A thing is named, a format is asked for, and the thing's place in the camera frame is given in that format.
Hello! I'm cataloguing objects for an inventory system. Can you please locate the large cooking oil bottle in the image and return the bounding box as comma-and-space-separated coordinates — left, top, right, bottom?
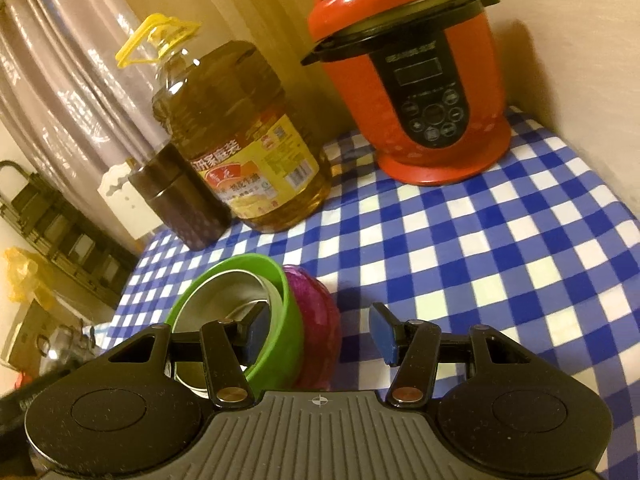
116, 14, 333, 233

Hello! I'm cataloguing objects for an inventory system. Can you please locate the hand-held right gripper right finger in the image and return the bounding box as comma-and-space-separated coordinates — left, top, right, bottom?
369, 302, 538, 406

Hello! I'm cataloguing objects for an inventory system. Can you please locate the stainless steel bowl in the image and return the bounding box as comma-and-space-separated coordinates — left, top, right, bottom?
174, 271, 271, 393

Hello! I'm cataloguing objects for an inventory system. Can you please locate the white wooden chair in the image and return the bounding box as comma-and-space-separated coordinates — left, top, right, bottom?
97, 162, 151, 241

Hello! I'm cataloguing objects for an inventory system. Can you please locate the dark shelf rack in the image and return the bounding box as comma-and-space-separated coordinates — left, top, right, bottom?
0, 160, 140, 288

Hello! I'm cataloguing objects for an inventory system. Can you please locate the blue white checkered tablecloth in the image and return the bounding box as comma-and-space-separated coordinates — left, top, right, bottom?
112, 105, 640, 480

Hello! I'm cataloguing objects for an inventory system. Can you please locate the green plastic bowl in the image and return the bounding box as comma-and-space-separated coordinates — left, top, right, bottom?
165, 254, 306, 396

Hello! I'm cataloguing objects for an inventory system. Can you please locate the glass jar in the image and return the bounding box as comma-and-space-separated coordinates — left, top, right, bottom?
39, 324, 97, 377

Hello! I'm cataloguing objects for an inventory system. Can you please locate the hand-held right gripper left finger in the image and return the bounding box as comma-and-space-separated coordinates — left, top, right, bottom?
107, 302, 273, 408

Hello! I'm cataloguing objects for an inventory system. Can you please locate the wooden panel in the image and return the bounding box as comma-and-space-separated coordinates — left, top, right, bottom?
100, 0, 351, 146

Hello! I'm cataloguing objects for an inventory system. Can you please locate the sheer curtain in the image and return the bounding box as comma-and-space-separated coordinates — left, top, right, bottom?
0, 0, 168, 196

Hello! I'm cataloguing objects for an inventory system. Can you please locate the red electric pressure cooker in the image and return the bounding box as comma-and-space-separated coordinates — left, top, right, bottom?
300, 0, 513, 187

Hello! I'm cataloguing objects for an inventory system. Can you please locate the yellow plastic bag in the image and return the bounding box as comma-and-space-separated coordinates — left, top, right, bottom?
4, 247, 57, 312

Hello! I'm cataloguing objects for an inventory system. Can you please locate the brown lidded jar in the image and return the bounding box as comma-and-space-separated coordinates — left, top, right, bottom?
127, 142, 233, 252

